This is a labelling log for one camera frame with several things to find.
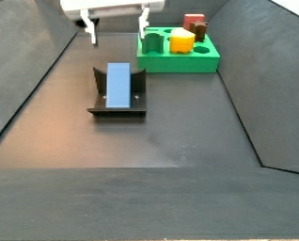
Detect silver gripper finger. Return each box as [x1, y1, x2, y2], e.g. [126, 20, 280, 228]
[138, 6, 149, 39]
[80, 9, 96, 46]

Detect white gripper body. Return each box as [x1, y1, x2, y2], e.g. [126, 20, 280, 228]
[60, 0, 165, 20]

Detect blue rectangle block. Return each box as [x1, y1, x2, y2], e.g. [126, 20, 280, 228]
[105, 63, 130, 108]

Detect green shape sorter board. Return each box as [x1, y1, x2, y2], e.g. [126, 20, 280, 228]
[137, 27, 220, 72]

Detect black curved fixture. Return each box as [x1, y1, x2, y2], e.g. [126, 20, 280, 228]
[86, 68, 146, 118]

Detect green notched block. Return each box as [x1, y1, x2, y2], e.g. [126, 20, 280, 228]
[141, 33, 164, 54]

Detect yellow rounded block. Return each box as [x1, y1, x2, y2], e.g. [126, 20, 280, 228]
[169, 27, 195, 54]

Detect red rounded block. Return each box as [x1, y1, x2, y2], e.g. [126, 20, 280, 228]
[183, 13, 204, 30]

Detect brown star block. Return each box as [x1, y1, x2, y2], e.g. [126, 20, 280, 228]
[189, 21, 207, 42]

